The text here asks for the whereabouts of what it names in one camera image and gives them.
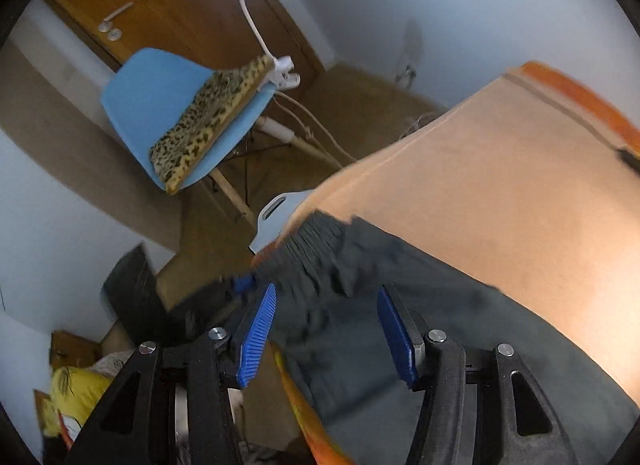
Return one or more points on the blue chair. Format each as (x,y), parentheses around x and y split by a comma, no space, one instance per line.
(145,95)

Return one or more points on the black pants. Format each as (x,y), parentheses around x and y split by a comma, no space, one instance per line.
(450,335)

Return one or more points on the bed with orange sheet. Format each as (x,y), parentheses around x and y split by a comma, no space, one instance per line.
(490,170)

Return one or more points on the wall socket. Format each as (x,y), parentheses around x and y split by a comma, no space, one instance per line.
(407,74)

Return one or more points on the leopard print cushion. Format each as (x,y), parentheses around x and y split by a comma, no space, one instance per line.
(200,130)

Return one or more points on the yellow bag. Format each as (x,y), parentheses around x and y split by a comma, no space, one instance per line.
(75,395)

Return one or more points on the black tripod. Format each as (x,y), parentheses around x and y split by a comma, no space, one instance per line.
(629,157)

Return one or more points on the white plastic stool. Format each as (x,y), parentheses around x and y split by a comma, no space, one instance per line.
(272,230)

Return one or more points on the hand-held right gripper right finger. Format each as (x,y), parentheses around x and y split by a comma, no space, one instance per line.
(397,340)

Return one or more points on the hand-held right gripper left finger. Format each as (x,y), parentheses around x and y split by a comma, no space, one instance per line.
(257,332)

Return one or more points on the brown wooden door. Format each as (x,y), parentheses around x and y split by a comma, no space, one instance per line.
(190,5)

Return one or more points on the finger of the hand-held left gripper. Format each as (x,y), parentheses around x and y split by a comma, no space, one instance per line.
(243,285)

